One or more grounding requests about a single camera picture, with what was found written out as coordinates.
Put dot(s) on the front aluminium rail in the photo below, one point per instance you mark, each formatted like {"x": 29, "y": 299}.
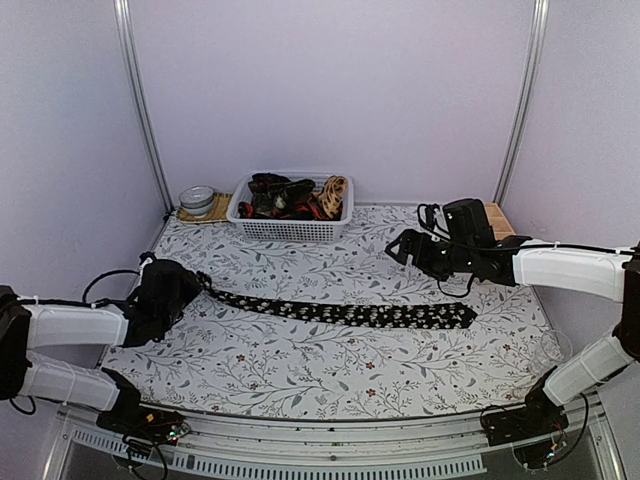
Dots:
{"x": 222, "y": 446}

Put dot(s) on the wooden divided box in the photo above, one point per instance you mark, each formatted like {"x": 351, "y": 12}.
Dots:
{"x": 498, "y": 221}

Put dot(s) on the red navy striped tie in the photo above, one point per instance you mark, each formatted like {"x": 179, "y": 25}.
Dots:
{"x": 266, "y": 210}

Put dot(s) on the woven bamboo mat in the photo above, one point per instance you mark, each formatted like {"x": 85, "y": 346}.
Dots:
{"x": 214, "y": 212}

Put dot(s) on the dark floral brown tie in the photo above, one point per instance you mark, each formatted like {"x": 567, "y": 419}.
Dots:
{"x": 280, "y": 189}

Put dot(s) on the aluminium frame post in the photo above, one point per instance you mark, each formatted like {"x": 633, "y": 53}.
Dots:
{"x": 531, "y": 67}
{"x": 124, "y": 26}

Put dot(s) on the left aluminium frame post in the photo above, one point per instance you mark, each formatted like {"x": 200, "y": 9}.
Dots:
{"x": 124, "y": 26}

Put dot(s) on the clear plastic cup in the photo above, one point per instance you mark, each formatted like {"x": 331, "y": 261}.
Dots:
{"x": 552, "y": 349}

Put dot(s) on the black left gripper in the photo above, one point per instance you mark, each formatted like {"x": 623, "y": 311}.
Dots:
{"x": 191, "y": 284}

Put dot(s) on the white plastic basket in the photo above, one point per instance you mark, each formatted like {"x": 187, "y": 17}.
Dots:
{"x": 327, "y": 231}

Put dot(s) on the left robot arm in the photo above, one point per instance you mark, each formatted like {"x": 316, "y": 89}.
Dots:
{"x": 164, "y": 290}

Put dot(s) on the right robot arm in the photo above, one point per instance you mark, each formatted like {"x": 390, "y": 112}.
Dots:
{"x": 458, "y": 238}

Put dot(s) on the yellow beetle print tie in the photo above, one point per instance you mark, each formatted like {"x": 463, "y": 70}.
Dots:
{"x": 331, "y": 196}

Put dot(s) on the right aluminium frame post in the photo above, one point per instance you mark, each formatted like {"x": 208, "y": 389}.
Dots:
{"x": 531, "y": 67}

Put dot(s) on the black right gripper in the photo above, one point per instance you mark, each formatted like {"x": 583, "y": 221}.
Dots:
{"x": 421, "y": 258}

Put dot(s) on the black white floral tie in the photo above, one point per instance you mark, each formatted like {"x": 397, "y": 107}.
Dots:
{"x": 443, "y": 316}

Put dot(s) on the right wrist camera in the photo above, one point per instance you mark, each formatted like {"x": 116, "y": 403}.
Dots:
{"x": 427, "y": 219}

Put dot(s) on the patterned ceramic bowl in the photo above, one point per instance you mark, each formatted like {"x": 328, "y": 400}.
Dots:
{"x": 198, "y": 200}

